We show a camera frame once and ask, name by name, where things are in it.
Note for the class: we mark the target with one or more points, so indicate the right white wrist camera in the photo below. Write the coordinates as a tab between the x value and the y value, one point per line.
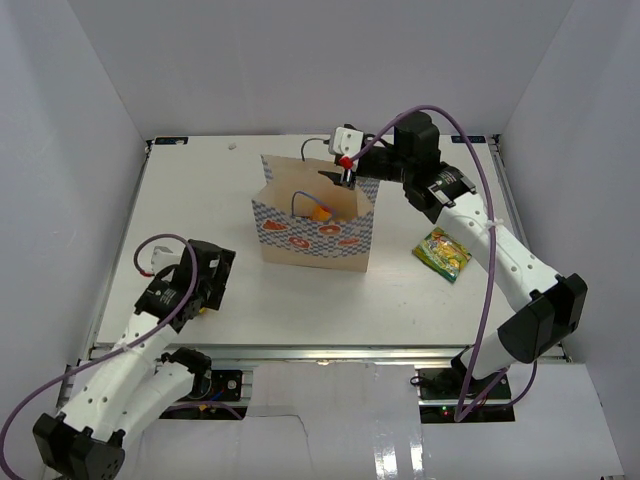
345	141

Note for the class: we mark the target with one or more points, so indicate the right blue corner label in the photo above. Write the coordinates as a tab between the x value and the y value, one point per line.
474	139

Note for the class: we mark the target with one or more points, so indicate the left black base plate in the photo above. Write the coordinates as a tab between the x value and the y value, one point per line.
212	398

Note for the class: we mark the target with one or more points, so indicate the orange snack pouch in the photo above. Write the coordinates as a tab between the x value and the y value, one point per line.
321	213

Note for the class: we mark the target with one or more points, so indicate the green candy bag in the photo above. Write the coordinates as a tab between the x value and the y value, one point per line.
443	254

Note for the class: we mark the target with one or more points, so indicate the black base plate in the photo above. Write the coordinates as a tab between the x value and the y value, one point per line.
438	390
212	398

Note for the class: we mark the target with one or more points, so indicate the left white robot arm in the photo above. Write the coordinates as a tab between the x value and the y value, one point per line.
138	380

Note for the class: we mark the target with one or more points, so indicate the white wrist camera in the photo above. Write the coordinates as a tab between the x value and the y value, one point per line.
345	141
163	257

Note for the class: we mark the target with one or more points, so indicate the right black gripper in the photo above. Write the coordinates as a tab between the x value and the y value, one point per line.
346	179

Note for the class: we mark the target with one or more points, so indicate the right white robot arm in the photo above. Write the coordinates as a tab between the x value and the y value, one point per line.
546	305

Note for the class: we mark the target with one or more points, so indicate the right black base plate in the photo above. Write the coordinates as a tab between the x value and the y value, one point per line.
438	390

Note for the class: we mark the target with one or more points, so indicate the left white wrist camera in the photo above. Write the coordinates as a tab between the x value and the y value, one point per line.
163	257

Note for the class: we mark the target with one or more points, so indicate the checkered paper bag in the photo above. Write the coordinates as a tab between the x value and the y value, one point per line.
282	209

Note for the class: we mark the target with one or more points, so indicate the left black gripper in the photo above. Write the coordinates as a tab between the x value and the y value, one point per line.
221	276

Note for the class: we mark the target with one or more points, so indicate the left blue corner label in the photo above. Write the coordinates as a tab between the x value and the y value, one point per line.
165	140

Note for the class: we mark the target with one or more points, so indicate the blue corner label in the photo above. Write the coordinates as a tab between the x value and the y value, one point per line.
474	139
165	140

